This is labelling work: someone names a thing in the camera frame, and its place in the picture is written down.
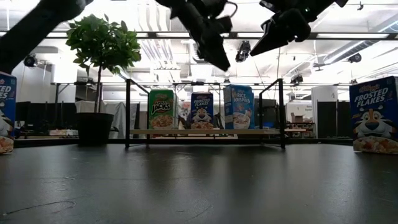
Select black partition panels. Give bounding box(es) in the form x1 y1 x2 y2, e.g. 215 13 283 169
15 101 78 133

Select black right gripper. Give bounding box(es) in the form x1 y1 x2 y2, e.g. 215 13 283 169
250 8 312 57

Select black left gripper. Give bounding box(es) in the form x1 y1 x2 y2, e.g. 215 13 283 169
155 0 233 72

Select black table mat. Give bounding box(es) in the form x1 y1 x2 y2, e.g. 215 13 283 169
0 142 398 224

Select black hanging overhead camera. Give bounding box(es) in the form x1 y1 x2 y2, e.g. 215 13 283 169
234 40 252 63

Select dark divider panels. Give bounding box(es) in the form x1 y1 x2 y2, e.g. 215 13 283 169
316 100 351 139

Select green Apple Jacks cereal box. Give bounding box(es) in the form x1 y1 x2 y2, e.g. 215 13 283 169
147 89 180 130

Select black ceiling camera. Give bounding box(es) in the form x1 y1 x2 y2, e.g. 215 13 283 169
23 53 39 68
290 73 305 85
347 52 363 64

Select cardboard box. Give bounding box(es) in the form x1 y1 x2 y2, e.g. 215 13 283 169
290 112 307 124

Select dark blue Frosted Flakes box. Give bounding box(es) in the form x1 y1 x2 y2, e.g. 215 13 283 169
0 72 17 156
190 91 215 130
348 76 398 156

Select green leafy plant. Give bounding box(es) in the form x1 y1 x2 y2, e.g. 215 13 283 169
65 14 142 114

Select light blue Rice Krispies box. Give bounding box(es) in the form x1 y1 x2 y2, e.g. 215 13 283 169
223 84 256 130

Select black overhead frame bar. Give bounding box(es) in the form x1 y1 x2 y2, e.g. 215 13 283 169
0 30 398 40

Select black plant pot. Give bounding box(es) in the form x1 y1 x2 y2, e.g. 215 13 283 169
76 112 115 146

